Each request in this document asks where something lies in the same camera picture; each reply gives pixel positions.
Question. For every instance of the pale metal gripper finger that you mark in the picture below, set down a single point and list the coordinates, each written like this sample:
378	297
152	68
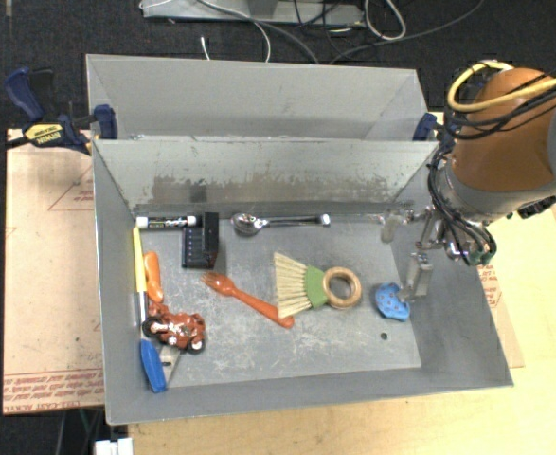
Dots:
388	228
417	278

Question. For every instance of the brown cardboard board, red print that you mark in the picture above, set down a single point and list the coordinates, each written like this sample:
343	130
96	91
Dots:
50	263

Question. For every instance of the black and white marker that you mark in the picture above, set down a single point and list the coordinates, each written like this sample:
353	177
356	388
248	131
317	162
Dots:
166	222

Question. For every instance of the grey metal bin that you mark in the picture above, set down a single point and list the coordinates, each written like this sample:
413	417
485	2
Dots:
306	349

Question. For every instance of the orange toy carrot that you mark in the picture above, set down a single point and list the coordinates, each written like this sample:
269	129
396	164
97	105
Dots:
153	278

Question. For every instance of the orange plastic fork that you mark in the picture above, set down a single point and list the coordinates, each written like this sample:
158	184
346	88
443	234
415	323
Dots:
244	296

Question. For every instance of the blue dotted rounded toy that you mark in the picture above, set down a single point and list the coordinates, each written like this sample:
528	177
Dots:
391	303

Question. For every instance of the red-brown toy motorcycle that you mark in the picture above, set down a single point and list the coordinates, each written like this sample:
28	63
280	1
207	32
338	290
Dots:
178	327

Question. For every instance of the shiny metal spoon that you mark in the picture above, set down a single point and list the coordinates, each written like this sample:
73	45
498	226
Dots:
246	224

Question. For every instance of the yellow pen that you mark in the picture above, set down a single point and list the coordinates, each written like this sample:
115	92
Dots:
138	263

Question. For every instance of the black rectangular box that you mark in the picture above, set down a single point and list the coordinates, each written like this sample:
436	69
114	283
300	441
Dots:
202	242

